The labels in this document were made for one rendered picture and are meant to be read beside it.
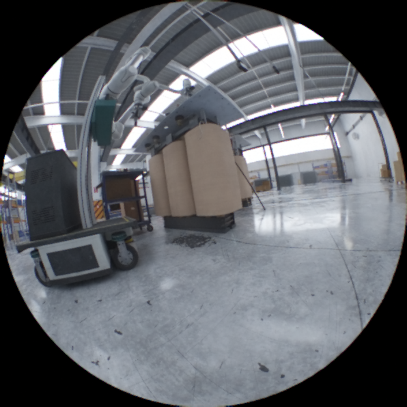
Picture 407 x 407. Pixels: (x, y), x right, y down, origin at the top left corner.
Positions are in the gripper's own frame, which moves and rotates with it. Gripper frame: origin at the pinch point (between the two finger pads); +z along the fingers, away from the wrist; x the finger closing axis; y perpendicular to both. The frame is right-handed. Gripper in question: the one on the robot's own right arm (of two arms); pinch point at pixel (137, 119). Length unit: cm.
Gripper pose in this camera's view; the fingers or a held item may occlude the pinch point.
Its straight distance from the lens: 123.7
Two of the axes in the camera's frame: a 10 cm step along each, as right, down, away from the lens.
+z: 1.6, 9.9, 0.6
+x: 6.4, -0.5, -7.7
